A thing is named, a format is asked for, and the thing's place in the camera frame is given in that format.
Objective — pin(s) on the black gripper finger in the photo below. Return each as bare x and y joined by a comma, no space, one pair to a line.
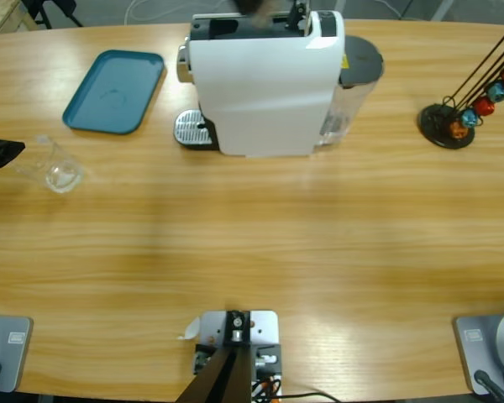
0,153
245,6
269,10

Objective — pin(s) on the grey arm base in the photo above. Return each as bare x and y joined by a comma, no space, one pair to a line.
474,348
12,348

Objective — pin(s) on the white capsule coffee machine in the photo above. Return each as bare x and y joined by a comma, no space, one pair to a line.
269,96

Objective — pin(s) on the blue coffee capsule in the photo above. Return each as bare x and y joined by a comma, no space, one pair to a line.
470,118

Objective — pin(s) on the red coffee capsule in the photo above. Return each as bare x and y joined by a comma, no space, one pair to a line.
484,106

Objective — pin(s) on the teal coffee capsule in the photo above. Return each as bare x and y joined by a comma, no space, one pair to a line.
499,91

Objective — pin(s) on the clear glass cup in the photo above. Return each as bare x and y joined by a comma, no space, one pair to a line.
63,176

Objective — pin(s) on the clear water tank dark lid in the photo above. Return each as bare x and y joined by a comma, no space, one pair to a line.
361,59

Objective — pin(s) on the teal plastic tray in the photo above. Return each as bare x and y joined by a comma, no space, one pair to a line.
113,92

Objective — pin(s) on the wooden crate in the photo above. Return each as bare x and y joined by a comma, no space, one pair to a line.
0,17

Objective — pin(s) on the black stand legs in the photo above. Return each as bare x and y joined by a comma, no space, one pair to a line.
63,5

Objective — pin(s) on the grey metal leg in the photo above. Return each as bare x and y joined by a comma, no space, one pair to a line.
442,10

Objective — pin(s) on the white tape tab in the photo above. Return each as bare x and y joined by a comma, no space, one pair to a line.
191,329

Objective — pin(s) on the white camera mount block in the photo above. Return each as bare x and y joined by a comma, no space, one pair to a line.
262,325

